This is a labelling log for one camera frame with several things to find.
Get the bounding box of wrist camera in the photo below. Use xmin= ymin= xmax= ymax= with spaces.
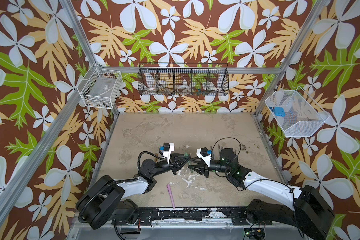
xmin=196 ymin=148 xmax=212 ymax=167
xmin=159 ymin=143 xmax=175 ymax=164

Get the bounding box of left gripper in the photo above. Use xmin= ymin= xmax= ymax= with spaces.
xmin=150 ymin=154 xmax=190 ymax=180

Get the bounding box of white wire basket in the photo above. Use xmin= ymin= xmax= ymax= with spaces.
xmin=265 ymin=87 xmax=330 ymax=138
xmin=78 ymin=68 xmax=124 ymax=109

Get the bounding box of pink pen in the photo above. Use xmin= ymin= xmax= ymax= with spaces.
xmin=167 ymin=184 xmax=176 ymax=210

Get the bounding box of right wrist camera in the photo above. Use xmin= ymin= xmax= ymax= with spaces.
xmin=196 ymin=148 xmax=212 ymax=167

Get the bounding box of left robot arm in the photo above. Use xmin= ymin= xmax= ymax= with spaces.
xmin=76 ymin=151 xmax=191 ymax=230

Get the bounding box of white tape roll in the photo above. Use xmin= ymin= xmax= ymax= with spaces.
xmin=177 ymin=85 xmax=191 ymax=93

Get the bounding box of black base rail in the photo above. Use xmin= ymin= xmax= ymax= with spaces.
xmin=116 ymin=206 xmax=259 ymax=226

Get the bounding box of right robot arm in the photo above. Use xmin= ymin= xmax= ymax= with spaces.
xmin=189 ymin=148 xmax=335 ymax=240

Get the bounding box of blue object in basket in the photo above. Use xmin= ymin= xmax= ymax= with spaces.
xmin=272 ymin=107 xmax=286 ymax=117

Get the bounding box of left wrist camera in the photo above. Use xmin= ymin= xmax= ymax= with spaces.
xmin=159 ymin=143 xmax=175 ymax=164

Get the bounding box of black wire basket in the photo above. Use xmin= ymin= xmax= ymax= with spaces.
xmin=137 ymin=63 xmax=230 ymax=96

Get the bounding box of white wire basket left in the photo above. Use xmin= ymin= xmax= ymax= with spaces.
xmin=78 ymin=68 xmax=124 ymax=109

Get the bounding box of white wire basket right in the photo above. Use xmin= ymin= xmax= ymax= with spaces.
xmin=265 ymin=87 xmax=330 ymax=138

